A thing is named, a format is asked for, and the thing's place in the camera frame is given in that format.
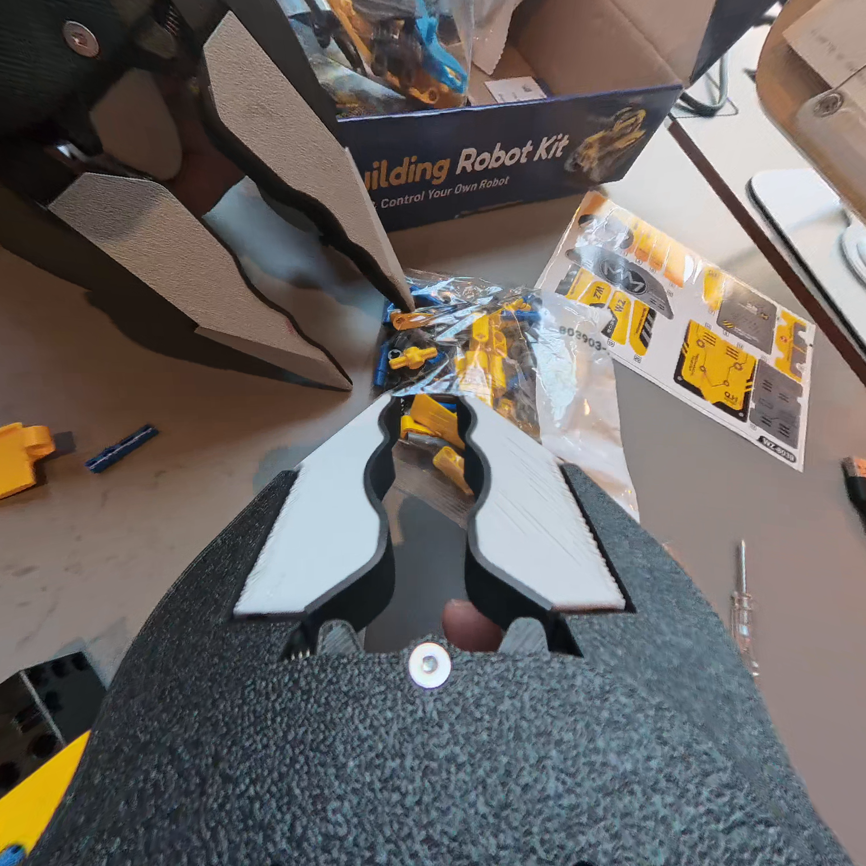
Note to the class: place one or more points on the clear bag yellow gear parts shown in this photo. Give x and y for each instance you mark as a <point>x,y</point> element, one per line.
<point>392,47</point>

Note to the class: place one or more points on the yellow curved arc beam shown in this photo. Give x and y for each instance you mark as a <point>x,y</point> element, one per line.
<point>24,460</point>

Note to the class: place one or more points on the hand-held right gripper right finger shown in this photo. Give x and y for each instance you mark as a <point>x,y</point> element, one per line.
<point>541,534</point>

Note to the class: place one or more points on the small blue connector pin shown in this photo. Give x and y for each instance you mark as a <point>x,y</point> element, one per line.
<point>122,448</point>

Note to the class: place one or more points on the yellow black brick assembly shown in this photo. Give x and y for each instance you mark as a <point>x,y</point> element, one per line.
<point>40,710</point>

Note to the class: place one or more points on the clear bag yellow grey parts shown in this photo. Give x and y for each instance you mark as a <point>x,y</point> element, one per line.
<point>487,338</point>

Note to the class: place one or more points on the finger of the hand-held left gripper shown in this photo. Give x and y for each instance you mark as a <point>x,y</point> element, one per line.
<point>284,135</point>
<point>169,257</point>

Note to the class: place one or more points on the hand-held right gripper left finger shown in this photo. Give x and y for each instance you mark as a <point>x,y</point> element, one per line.
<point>318,534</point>

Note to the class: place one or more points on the wooden document stand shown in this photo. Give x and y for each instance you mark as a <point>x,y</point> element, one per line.
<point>812,203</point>

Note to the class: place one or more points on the yellow black sticker sheet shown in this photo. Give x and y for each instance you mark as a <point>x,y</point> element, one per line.
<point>717,352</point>

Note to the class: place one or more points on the blue cardboard kit box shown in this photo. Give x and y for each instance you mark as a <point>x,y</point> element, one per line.
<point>507,162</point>

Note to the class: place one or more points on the grey desk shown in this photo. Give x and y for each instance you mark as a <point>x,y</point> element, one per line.
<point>169,507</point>

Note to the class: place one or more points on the person's left hand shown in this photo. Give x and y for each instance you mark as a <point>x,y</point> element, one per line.
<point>206,169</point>

